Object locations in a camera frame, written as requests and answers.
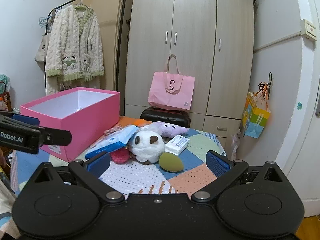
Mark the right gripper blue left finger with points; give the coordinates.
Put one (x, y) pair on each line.
(88, 173)

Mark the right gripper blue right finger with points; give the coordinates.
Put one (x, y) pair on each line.
(228, 173)

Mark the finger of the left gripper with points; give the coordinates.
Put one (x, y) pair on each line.
(57, 137)
(22, 118)

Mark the magenta fluffy ball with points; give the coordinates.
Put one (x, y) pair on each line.
(120, 156)

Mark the blue white tissue pack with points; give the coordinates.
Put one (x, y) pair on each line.
(113, 141)

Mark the small white tissue pack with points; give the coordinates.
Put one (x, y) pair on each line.
(177, 145)

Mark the green beauty sponge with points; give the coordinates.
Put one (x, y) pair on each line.
(170, 162)

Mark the white brown plush ball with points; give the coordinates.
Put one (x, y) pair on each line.
(147, 146)

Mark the purple plush toy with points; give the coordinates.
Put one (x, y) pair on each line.
(165, 129)

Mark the orange beauty sponge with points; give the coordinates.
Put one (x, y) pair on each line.
(141, 122)

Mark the pink floral cloth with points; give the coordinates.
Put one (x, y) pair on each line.
(115, 128)

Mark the red woven basket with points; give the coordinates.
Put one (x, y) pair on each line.
(5, 98)

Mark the pink cardboard storage box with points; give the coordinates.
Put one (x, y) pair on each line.
(85, 112)

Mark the patchwork knitted blanket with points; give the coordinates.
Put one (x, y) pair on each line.
(133, 177)

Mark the beige canvas bag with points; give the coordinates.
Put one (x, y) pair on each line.
(41, 53)

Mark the colourful paper gift bag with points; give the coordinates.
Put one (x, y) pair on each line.
(256, 111)

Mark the black suitcase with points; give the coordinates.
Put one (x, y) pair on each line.
(176, 117)

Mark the white door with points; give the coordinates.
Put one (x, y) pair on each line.
(298, 156)

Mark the cream knitted cardigan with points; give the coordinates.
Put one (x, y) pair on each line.
(75, 53)

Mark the pink tote bag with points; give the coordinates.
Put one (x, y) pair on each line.
(171, 91)

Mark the grey wooden wardrobe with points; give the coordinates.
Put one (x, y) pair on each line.
(211, 40)

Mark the black clothes rack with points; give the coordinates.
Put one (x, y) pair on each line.
(112, 15)

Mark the white wall switch box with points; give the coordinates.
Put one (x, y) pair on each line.
(308, 30)

